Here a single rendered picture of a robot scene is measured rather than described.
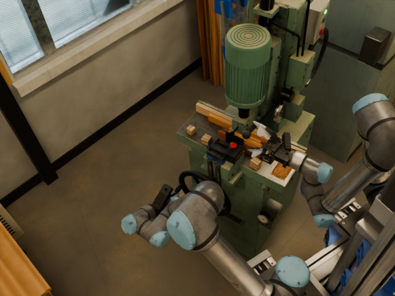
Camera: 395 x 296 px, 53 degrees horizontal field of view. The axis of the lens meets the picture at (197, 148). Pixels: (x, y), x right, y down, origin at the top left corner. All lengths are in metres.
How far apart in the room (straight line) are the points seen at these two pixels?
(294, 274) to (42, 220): 1.97
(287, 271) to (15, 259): 1.38
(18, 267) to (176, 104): 1.87
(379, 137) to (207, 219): 0.59
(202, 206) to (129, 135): 2.07
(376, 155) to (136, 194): 1.90
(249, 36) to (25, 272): 1.53
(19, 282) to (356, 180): 1.60
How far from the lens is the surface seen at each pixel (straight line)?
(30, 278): 2.17
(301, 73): 1.78
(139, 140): 3.18
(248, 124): 1.85
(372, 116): 1.38
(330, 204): 1.51
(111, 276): 2.63
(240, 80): 1.60
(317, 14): 1.73
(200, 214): 1.22
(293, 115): 1.92
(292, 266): 1.45
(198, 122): 2.01
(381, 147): 1.34
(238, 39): 1.55
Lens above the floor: 2.36
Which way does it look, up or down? 50 degrees down
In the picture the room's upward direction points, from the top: 4 degrees counter-clockwise
